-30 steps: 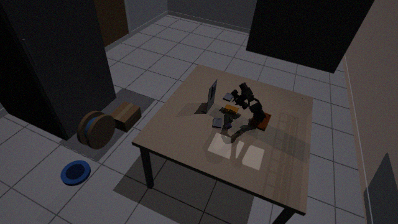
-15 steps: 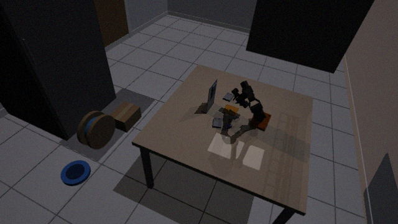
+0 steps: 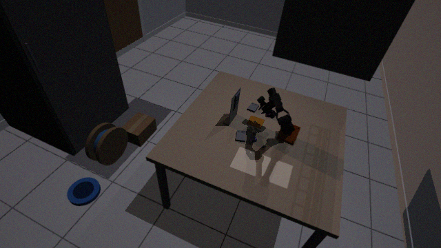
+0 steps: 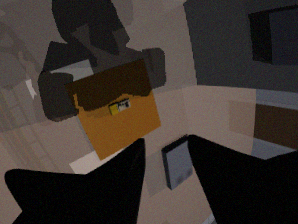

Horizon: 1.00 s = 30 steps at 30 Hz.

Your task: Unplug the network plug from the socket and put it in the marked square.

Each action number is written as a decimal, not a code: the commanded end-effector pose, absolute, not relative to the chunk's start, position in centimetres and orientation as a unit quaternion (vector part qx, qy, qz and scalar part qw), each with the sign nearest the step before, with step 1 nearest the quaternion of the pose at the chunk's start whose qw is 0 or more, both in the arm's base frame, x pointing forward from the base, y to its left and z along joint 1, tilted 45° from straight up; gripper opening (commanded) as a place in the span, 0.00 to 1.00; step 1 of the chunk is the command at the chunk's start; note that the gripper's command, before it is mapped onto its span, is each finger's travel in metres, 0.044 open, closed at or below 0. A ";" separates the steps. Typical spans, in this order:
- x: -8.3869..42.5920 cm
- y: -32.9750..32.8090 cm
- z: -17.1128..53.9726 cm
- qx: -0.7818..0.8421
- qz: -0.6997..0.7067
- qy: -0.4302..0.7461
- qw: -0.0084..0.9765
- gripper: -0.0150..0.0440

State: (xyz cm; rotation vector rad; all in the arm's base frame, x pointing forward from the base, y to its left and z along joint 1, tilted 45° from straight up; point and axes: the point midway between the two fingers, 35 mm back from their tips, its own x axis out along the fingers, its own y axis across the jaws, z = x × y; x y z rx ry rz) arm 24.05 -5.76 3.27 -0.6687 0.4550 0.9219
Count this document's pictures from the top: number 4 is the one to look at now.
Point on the grey flat box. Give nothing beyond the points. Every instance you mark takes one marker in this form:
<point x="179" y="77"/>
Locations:
<point x="177" y="163"/>

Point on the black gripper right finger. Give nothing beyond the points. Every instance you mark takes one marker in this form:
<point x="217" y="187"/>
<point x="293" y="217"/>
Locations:
<point x="241" y="189"/>

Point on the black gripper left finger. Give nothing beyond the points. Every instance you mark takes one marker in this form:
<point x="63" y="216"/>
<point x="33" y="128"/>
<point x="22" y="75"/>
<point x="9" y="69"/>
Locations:
<point x="109" y="194"/>

